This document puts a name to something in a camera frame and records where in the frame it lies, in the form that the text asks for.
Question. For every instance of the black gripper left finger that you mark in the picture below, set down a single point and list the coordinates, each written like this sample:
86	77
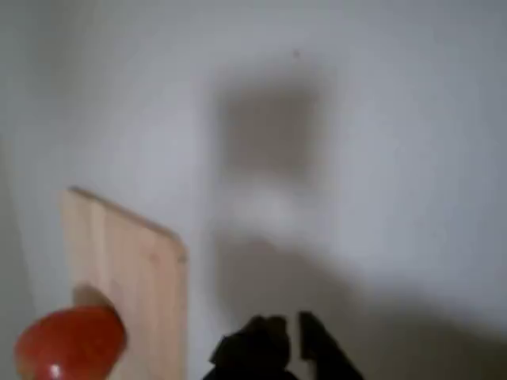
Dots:
253	352

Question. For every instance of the wooden cutting board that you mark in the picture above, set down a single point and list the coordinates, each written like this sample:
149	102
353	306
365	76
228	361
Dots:
130	269

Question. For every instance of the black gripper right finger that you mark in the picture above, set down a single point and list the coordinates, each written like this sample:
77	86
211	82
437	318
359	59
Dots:
321	352

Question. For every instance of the red apple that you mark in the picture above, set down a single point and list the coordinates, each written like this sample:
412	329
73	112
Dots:
71	344

